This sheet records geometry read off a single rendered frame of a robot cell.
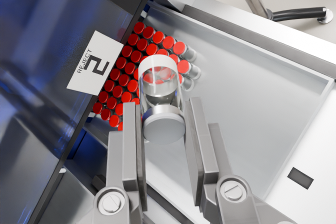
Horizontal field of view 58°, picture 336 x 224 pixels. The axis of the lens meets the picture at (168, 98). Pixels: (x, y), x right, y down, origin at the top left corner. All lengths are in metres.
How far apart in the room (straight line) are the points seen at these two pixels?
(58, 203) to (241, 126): 0.40
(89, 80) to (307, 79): 0.30
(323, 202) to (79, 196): 0.42
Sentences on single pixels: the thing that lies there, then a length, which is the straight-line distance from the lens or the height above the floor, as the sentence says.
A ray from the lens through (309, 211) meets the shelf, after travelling 0.46.
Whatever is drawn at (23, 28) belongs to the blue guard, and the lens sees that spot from 0.36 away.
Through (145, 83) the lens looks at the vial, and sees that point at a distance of 0.15.
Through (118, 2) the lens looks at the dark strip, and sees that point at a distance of 0.42.
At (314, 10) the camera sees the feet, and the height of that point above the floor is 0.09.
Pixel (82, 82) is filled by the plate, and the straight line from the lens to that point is 0.43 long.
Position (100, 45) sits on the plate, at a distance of 0.43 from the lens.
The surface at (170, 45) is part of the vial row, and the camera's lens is 0.49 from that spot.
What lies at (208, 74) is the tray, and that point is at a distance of 0.50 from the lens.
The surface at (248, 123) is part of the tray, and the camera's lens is 0.46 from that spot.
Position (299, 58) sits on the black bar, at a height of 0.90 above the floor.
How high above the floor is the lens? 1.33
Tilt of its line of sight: 60 degrees down
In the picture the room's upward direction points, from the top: 72 degrees counter-clockwise
